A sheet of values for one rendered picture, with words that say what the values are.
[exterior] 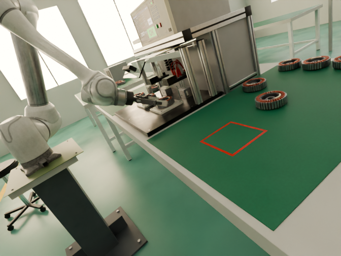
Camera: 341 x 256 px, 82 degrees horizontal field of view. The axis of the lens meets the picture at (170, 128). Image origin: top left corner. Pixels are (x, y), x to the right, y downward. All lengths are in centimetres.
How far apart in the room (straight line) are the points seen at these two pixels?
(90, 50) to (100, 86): 502
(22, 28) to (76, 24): 481
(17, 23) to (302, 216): 114
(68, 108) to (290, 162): 551
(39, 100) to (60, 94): 441
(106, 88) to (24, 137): 54
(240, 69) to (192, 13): 39
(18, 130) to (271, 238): 110
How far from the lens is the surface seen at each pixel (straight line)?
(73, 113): 579
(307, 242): 43
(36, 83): 131
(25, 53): 129
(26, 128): 120
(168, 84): 109
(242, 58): 119
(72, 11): 595
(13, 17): 111
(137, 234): 155
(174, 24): 106
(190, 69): 97
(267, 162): 57
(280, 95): 86
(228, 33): 112
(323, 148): 61
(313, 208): 48
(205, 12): 118
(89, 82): 86
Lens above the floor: 111
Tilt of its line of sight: 24 degrees down
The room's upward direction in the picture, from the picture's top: 21 degrees counter-clockwise
